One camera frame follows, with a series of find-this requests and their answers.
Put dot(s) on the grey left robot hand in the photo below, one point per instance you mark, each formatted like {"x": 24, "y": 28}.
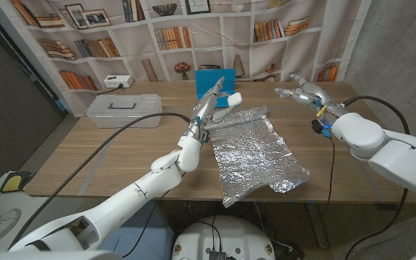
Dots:
{"x": 204, "y": 108}

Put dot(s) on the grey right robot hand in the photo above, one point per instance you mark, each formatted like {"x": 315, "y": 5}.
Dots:
{"x": 312, "y": 95}

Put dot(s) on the white AirPods case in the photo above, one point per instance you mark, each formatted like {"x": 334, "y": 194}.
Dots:
{"x": 234, "y": 99}

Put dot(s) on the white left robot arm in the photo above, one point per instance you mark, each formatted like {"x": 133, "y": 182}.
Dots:
{"x": 128, "y": 198}

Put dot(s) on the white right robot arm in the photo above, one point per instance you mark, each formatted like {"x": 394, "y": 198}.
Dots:
{"x": 392, "y": 159}

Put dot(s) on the blue folded origami paper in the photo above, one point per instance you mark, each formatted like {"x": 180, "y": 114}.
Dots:
{"x": 204, "y": 81}

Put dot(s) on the aluminum foil sheet with roll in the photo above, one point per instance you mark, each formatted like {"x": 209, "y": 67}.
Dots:
{"x": 251, "y": 155}

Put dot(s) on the printed bookshelf backdrop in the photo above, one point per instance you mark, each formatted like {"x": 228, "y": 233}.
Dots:
{"x": 208, "y": 39}

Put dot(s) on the clear plastic storage box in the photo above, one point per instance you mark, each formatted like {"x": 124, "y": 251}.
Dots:
{"x": 121, "y": 108}

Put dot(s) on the white power strip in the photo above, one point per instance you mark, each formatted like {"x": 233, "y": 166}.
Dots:
{"x": 117, "y": 81}

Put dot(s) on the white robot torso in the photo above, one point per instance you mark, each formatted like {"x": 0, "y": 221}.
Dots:
{"x": 226, "y": 234}

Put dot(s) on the grey metal table leg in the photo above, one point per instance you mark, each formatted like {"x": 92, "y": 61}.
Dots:
{"x": 318, "y": 224}

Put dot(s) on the dark perforated metal panel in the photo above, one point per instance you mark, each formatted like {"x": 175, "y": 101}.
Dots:
{"x": 13, "y": 108}

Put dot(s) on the white floor platform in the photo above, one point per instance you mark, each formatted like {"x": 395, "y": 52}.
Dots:
{"x": 31, "y": 213}

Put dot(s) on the yellow and black pedal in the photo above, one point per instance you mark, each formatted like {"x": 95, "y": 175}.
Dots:
{"x": 13, "y": 182}

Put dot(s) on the white sneaker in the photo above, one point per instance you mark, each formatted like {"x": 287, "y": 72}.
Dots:
{"x": 7, "y": 220}

